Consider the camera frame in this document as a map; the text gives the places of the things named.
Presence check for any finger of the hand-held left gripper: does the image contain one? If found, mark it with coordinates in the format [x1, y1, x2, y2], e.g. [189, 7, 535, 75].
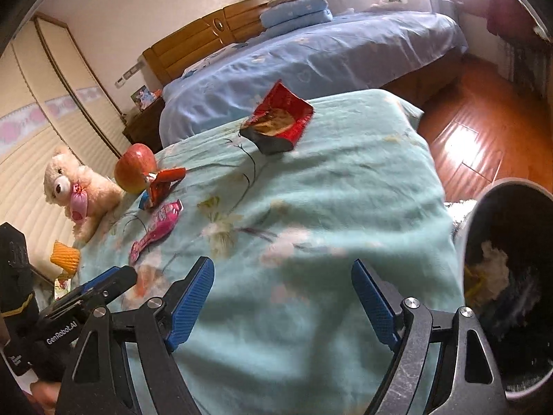
[37, 266, 140, 349]

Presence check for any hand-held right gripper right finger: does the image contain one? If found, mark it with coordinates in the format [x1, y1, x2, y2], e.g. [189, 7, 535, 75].
[351, 258, 508, 415]

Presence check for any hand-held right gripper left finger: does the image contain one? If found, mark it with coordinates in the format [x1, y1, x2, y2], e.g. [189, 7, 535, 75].
[55, 256, 216, 415]

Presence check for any black trash can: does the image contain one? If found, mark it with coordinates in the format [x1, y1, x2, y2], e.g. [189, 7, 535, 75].
[456, 177, 553, 400]

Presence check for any red snack wrapper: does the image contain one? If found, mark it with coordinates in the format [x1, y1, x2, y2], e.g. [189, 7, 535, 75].
[239, 80, 315, 155]

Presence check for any person's left hand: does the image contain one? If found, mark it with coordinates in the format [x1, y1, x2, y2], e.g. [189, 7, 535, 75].
[26, 378, 63, 413]

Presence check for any orange foam fruit net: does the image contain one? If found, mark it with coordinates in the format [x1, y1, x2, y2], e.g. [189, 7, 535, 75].
[49, 242, 82, 279]

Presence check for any pink candy wrapper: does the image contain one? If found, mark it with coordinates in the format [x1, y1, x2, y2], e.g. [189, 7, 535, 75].
[129, 199, 186, 264]

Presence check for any cream teddy bear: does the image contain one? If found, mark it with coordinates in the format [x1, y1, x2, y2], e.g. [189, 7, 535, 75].
[43, 145, 124, 243]

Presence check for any small red wrapper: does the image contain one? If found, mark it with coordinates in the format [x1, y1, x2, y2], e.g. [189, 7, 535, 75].
[138, 166, 187, 210]

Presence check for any red apple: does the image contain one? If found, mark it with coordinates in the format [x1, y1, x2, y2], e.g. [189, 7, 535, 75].
[113, 142, 158, 195]

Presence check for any crumpled white tissue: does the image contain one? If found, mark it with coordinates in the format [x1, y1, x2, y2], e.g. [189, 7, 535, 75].
[477, 240, 510, 299]

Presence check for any dark wooden nightstand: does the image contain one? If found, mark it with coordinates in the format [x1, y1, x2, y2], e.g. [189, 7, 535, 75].
[122, 95, 167, 148]

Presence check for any cream sliding wardrobe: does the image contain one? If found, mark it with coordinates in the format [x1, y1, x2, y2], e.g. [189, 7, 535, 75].
[0, 13, 126, 243]

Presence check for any wooden headboard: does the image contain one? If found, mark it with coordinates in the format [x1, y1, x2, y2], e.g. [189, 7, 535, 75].
[142, 0, 279, 91]

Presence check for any bed with blue sheet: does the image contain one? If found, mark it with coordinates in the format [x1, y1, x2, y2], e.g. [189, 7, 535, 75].
[158, 11, 469, 150]

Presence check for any white radiator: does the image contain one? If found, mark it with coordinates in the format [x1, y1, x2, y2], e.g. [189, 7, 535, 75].
[503, 30, 553, 96]

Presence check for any folded blue blanket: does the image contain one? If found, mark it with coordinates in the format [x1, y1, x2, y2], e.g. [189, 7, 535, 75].
[259, 0, 334, 33]

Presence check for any white cylindrical bin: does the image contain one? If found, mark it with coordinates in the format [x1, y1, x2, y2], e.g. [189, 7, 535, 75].
[441, 0, 463, 22]

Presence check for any dark red coat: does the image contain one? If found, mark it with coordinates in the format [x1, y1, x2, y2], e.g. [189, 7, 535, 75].
[486, 0, 538, 37]

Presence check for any photo frame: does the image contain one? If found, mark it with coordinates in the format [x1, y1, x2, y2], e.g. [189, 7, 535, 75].
[131, 85, 162, 111]

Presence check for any white wall socket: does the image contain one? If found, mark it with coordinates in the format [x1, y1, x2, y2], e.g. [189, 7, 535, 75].
[114, 63, 143, 89]

